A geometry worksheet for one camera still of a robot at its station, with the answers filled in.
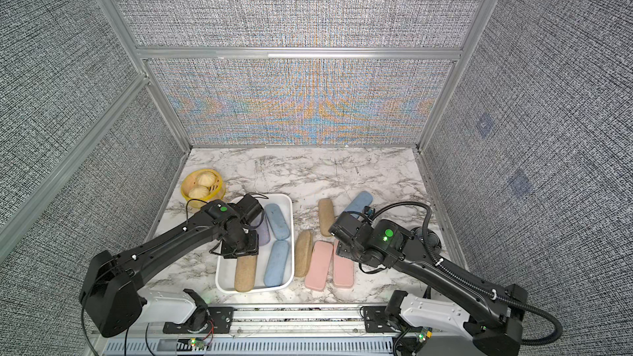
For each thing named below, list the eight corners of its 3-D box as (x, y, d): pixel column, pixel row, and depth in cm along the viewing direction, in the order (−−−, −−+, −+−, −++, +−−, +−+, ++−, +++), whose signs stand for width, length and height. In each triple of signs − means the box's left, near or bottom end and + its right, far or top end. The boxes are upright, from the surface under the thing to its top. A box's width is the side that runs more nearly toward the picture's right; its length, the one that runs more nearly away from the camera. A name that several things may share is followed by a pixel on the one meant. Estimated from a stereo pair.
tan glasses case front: (294, 277, 83) (293, 272, 78) (296, 235, 92) (295, 229, 88) (312, 277, 83) (312, 272, 78) (312, 235, 92) (312, 229, 88)
